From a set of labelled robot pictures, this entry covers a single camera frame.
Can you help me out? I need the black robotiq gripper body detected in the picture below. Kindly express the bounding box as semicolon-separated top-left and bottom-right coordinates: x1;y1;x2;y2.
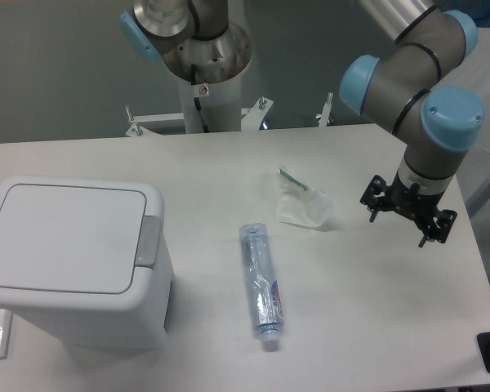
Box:
382;173;442;223

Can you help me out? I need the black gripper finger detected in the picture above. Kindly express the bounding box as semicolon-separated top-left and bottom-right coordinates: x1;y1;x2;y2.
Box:
416;209;457;247
360;175;392;223

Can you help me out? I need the white plastic trash can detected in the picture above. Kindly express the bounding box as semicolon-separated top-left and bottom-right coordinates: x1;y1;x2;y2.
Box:
0;176;174;350

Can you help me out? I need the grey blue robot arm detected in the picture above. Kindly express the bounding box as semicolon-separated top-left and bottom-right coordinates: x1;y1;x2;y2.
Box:
119;1;485;243

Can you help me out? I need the crumpled clear plastic wrapper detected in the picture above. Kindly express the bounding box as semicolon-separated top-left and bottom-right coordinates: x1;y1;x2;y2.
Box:
275;165;333;229

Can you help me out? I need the crushed clear plastic bottle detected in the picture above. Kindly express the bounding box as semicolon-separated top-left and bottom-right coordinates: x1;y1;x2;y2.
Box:
238;223;284;352

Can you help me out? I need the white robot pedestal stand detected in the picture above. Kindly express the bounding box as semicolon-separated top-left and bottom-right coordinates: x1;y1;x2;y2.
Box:
124;22;336;138

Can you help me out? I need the black cable on pedestal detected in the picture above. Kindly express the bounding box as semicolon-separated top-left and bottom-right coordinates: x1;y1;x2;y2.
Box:
189;63;210;134

